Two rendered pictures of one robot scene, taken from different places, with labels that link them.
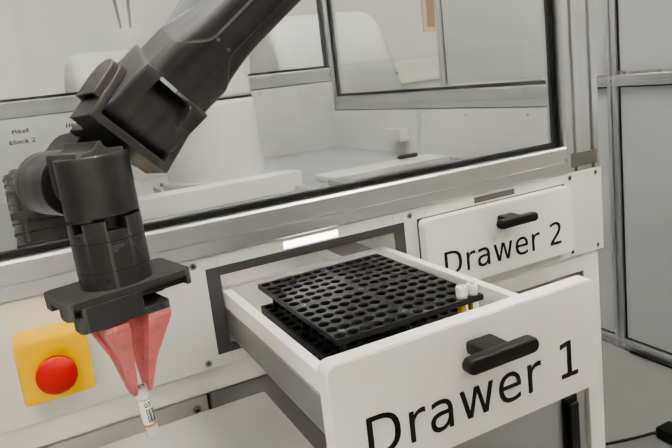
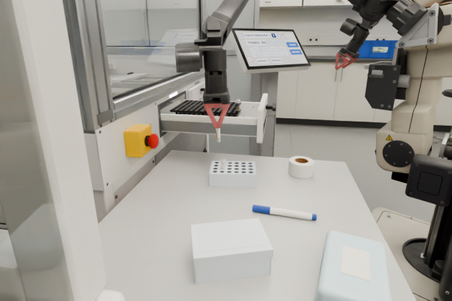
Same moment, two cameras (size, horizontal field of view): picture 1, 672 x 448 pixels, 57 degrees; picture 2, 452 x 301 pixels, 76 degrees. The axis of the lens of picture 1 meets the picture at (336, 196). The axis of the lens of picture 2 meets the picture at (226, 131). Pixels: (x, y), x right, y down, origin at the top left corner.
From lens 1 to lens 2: 0.77 m
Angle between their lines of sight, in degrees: 52
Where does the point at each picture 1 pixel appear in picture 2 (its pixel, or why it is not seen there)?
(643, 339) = not seen: hidden behind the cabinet
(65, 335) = (148, 127)
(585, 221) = not seen: hidden behind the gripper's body
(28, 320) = (126, 125)
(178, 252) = (153, 97)
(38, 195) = (196, 62)
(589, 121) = not seen: hidden behind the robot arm
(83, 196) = (224, 62)
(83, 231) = (222, 73)
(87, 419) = (136, 167)
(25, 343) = (140, 130)
